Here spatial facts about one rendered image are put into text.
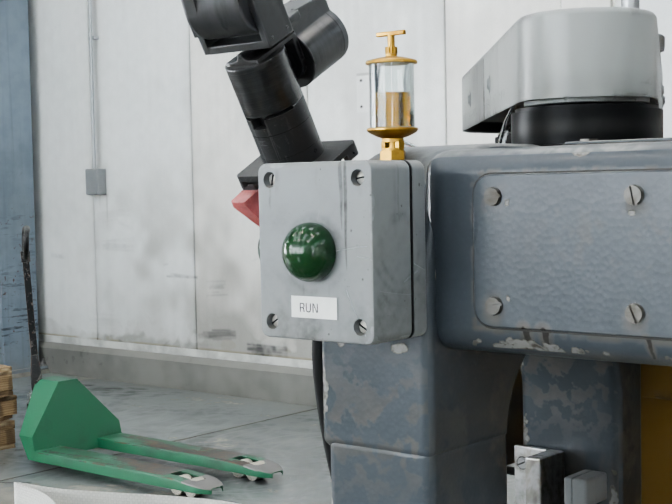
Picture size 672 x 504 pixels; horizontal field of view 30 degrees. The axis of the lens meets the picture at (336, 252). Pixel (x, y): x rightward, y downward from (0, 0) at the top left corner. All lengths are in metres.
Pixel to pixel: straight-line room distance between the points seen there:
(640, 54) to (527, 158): 0.15
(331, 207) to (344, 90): 6.74
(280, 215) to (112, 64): 8.19
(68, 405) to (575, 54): 5.72
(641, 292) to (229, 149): 7.42
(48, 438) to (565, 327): 5.71
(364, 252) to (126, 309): 8.16
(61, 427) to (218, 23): 5.29
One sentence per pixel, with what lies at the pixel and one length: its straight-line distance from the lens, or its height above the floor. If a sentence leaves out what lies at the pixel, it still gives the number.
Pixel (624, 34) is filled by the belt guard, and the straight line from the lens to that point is 0.74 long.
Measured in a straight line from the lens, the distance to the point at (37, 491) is 1.17.
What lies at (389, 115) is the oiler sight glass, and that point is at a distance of 0.69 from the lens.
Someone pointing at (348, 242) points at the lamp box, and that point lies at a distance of 0.61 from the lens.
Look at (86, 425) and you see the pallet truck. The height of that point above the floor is 0.16.
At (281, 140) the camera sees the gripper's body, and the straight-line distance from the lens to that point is 1.13.
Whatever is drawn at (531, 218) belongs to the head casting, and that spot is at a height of 1.30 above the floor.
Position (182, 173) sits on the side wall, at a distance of 8.28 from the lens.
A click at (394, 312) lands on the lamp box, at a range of 0.62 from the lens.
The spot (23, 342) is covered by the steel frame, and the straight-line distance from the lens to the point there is 9.32.
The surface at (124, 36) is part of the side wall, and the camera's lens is 8.74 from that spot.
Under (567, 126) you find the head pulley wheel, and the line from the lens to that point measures 0.73.
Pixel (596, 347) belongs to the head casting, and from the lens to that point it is 0.60.
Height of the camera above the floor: 1.32
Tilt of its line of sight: 3 degrees down
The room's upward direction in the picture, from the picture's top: 1 degrees counter-clockwise
